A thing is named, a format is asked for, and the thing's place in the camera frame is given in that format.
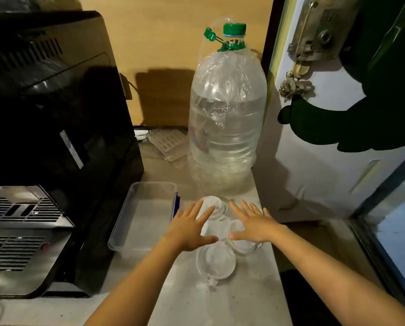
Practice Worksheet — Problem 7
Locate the person's left hand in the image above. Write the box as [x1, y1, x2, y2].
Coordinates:
[162, 199, 219, 252]

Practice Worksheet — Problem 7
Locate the person's right hand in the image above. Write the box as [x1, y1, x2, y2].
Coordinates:
[228, 200, 288, 245]

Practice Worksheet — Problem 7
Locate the translucent white plastic lid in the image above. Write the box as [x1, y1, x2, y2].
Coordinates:
[198, 196, 227, 221]
[201, 215, 236, 241]
[227, 219, 263, 256]

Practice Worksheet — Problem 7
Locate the clear rectangular plastic tray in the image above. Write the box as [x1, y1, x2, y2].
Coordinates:
[108, 181, 181, 252]

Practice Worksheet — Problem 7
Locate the clear plastic lid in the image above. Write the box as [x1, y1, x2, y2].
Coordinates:
[195, 241, 237, 288]

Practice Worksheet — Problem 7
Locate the person's right forearm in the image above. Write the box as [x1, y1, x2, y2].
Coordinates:
[273, 224, 405, 326]

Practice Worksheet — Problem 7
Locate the person's left forearm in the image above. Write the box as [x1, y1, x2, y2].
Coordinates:
[83, 238, 187, 326]

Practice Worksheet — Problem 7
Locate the perforated clear plastic tray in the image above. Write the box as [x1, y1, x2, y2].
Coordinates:
[147, 129, 189, 163]

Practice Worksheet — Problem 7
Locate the white door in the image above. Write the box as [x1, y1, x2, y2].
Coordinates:
[253, 0, 405, 223]

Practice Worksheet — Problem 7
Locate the large clear water bottle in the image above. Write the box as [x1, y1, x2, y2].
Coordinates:
[188, 36, 268, 197]

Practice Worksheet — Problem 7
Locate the dark framed glass panel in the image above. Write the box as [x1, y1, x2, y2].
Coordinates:
[348, 156, 405, 315]

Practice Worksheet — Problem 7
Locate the green cartoon door sticker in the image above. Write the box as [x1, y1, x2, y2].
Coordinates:
[277, 0, 405, 153]

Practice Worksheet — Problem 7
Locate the large silver drip tray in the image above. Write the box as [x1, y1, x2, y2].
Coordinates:
[0, 228, 73, 299]

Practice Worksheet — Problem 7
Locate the black coffee machine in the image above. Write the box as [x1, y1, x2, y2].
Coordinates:
[0, 10, 145, 299]

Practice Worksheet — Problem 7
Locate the green bottle cap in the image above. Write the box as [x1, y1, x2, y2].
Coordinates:
[222, 22, 247, 38]

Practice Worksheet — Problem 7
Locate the coffee bean hopper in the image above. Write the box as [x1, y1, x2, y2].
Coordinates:
[0, 0, 82, 12]

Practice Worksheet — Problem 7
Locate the green bottle handle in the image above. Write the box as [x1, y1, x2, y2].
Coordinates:
[203, 27, 246, 53]

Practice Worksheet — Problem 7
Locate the dark door frame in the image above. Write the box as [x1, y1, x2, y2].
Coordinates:
[260, 0, 286, 77]

